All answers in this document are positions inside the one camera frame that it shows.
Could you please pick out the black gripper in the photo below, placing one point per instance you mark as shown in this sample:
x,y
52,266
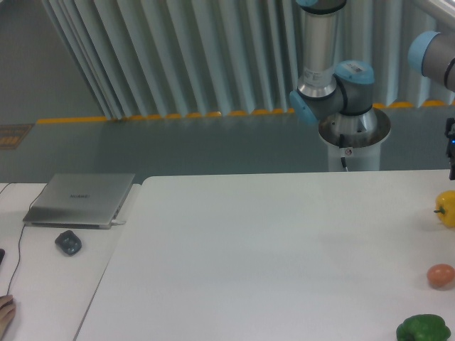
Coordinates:
x,y
449,134

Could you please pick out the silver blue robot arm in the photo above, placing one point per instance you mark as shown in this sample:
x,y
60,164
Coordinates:
x,y
340,98

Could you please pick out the yellow bell pepper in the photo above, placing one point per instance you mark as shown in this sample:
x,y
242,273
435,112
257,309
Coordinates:
x,y
444,208

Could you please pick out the green bell pepper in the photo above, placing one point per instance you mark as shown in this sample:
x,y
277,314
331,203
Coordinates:
x,y
423,327

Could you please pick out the person's hand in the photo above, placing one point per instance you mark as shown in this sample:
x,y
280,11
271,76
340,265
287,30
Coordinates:
x,y
7,312

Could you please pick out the orange round fruit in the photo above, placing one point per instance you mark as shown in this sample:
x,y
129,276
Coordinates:
x,y
440,275

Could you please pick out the silver closed laptop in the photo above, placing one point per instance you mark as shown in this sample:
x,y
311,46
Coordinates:
x,y
80,200

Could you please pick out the small black grey device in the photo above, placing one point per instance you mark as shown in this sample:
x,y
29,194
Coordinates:
x,y
69,243

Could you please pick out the black object at edge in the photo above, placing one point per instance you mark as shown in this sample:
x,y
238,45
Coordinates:
x,y
2,255

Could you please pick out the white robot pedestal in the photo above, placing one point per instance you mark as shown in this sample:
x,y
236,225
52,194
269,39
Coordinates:
x,y
354,142

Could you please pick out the white corrugated partition wall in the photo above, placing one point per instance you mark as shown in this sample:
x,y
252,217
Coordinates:
x,y
160,58

